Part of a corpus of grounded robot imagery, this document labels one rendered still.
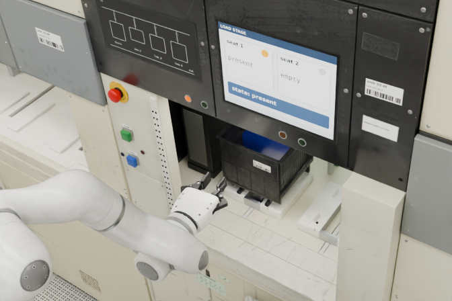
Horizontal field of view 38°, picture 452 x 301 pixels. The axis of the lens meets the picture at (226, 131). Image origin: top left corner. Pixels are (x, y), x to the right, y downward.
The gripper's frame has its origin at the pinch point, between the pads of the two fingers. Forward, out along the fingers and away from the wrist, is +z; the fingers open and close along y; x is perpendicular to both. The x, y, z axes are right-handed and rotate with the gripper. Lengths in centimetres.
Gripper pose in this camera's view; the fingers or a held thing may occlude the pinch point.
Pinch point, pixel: (213, 183)
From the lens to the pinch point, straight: 170.9
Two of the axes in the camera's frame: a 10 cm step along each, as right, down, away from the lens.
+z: 4.7, -6.0, 6.5
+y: 8.8, 2.6, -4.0
